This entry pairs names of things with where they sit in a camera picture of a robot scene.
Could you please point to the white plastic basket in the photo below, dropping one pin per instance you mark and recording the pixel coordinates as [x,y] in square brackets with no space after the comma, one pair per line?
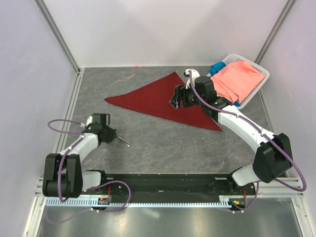
[234,58]

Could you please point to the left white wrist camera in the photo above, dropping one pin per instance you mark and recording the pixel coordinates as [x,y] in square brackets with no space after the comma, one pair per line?
[103,119]

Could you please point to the aluminium frame post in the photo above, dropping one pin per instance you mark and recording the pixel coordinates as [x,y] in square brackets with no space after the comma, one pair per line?
[57,34]
[275,29]

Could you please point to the blue cloth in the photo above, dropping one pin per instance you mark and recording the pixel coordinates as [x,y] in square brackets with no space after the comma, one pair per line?
[215,68]

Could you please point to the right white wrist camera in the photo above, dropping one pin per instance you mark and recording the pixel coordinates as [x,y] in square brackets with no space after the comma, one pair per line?
[194,74]

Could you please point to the silver metal fork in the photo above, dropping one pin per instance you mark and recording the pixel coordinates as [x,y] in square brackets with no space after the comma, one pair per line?
[124,141]

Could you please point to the right aluminium frame post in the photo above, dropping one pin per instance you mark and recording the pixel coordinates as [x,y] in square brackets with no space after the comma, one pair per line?
[275,29]

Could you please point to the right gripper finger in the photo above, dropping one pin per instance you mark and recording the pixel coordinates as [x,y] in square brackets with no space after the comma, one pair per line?
[176,98]
[177,104]

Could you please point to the white slotted cable duct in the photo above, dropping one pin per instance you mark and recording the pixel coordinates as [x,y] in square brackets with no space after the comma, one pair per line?
[102,202]

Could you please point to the left aluminium frame post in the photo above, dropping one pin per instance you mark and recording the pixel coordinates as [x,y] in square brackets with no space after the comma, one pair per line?
[57,34]

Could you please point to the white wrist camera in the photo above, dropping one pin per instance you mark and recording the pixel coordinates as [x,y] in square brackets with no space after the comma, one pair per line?
[194,74]
[103,119]

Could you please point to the salmon pink cloth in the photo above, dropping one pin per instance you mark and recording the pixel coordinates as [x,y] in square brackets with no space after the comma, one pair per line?
[236,81]

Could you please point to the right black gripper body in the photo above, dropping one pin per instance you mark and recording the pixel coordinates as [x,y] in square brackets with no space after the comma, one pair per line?
[189,97]

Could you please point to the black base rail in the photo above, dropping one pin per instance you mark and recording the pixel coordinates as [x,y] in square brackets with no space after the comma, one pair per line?
[215,184]

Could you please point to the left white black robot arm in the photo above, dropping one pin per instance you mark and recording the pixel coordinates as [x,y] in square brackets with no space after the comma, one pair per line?
[63,176]

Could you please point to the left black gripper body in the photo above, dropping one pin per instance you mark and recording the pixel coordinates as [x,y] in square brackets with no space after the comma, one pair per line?
[110,134]

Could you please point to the dark red cloth napkin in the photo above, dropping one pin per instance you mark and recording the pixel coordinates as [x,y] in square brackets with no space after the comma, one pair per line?
[153,99]

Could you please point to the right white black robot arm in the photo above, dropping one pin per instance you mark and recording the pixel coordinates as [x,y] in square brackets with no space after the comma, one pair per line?
[272,152]

